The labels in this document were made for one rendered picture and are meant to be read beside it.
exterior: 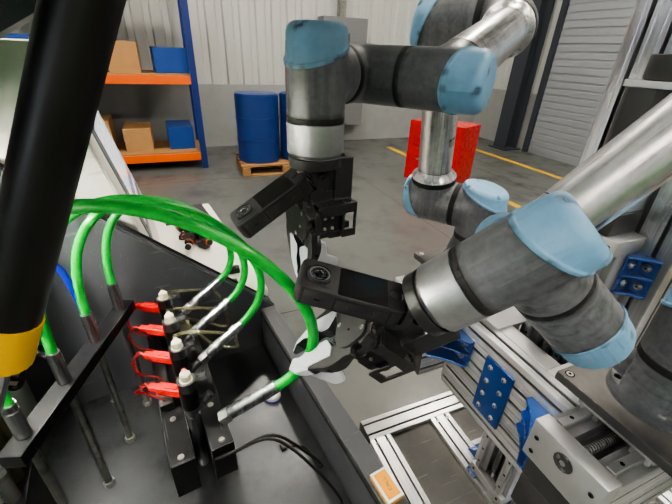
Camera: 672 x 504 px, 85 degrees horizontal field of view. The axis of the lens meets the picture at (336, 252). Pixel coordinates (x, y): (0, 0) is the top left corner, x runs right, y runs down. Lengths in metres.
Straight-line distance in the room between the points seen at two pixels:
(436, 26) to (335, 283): 0.64
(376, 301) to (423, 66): 0.29
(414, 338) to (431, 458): 1.25
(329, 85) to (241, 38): 6.54
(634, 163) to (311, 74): 0.37
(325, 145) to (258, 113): 4.75
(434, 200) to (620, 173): 0.57
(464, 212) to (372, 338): 0.65
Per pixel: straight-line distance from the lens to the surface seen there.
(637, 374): 0.82
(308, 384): 0.81
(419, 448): 1.66
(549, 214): 0.34
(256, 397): 0.54
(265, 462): 0.86
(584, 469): 0.78
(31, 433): 0.67
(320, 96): 0.47
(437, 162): 0.98
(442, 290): 0.36
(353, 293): 0.37
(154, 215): 0.40
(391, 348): 0.41
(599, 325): 0.41
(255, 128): 5.25
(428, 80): 0.50
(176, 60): 5.73
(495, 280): 0.34
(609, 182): 0.52
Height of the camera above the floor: 1.55
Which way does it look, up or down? 29 degrees down
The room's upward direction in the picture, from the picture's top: 3 degrees clockwise
